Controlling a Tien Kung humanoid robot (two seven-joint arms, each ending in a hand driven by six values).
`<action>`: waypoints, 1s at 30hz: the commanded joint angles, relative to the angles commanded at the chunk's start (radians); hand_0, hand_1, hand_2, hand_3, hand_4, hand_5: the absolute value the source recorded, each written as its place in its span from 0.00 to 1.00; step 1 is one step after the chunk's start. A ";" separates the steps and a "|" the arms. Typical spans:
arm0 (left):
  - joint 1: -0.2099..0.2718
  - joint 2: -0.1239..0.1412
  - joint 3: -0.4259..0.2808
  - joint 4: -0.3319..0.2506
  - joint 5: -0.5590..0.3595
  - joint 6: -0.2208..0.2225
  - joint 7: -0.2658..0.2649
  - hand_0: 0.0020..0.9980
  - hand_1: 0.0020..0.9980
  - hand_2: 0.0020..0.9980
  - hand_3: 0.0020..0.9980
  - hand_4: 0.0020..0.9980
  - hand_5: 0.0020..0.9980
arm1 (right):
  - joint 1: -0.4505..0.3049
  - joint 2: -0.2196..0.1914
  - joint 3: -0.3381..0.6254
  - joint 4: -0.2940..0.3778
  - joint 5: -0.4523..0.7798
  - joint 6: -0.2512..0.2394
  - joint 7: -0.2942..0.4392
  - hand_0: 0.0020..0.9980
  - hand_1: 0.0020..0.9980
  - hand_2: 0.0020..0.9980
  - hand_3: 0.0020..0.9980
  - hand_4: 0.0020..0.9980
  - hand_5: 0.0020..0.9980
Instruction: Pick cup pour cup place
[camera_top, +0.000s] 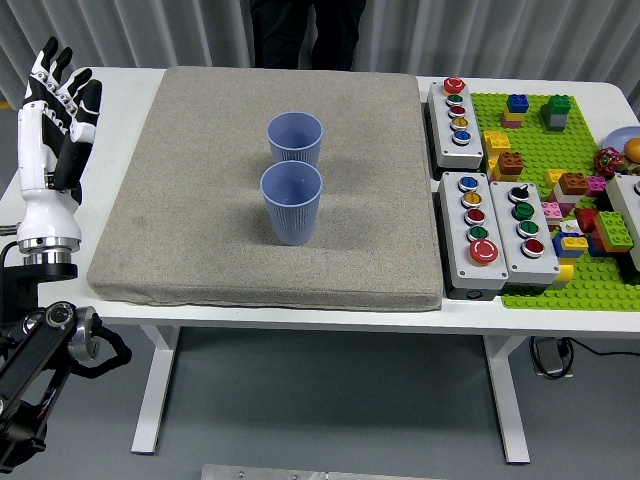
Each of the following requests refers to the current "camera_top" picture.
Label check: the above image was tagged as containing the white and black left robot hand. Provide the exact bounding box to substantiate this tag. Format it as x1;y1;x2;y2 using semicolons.
17;37;104;246

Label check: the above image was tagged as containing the blue ribbed plastic cup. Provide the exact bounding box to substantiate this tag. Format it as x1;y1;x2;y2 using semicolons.
260;160;324;246
266;111;324;171

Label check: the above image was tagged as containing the grey-brown fabric mat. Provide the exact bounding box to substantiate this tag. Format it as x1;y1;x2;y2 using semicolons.
85;65;445;314

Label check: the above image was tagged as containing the white table leg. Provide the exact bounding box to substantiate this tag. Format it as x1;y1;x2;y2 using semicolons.
482;334;531;465
130;324;181;455

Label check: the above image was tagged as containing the person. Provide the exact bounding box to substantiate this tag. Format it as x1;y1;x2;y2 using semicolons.
249;0;368;71

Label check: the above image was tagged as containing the grey five-button control box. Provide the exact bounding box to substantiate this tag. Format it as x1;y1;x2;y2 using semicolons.
423;77;485;171
438;170;510;301

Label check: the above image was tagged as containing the yellow toy brick stack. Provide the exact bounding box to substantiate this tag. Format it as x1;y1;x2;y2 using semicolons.
482;130;511;162

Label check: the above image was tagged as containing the brown and orange toy brick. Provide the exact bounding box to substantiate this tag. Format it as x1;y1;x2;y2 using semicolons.
492;151;526;182

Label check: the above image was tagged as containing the blue yellow pink brick stack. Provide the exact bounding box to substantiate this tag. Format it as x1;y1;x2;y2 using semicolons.
501;93;530;129

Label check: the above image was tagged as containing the green toy brick baseplate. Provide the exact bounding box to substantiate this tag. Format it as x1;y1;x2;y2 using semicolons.
469;92;640;314

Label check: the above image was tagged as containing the grey control box with knob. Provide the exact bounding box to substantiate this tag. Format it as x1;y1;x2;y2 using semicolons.
488;180;561;294

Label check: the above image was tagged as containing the green and grey brick stack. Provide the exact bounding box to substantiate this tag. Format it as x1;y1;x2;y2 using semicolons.
539;93;572;132

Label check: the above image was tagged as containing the yellow rounded toy brick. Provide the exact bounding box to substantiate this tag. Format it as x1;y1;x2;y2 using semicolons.
551;263;575;292

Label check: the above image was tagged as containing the grey power adapter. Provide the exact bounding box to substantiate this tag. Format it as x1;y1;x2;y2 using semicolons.
529;335;576;380

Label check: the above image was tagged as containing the brown and white brick stack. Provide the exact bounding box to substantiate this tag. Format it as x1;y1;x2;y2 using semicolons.
557;172;591;204

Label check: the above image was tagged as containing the blue and yellow brick stack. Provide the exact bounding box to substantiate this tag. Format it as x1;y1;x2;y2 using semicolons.
551;232;590;260

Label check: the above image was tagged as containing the white pleated curtain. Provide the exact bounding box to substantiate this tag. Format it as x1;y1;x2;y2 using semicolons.
0;0;640;121

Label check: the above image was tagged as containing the red toy brick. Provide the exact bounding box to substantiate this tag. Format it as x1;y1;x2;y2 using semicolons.
573;208;601;235

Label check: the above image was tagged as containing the red toy valve wheel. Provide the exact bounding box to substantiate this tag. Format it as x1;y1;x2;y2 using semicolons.
593;146;623;176

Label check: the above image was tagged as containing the green and orange brick stack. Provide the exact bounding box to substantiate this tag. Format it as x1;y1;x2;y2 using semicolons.
593;210;635;254

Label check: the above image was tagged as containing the pale blue plate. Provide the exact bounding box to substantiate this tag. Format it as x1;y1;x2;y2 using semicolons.
602;126;640;151

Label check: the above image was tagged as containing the white control box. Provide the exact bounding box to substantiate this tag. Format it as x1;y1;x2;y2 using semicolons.
604;173;640;274

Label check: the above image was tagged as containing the toy burger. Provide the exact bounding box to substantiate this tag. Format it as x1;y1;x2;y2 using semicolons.
622;138;640;176

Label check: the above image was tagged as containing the black power cable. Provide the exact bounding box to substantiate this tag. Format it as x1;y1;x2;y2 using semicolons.
562;337;640;357

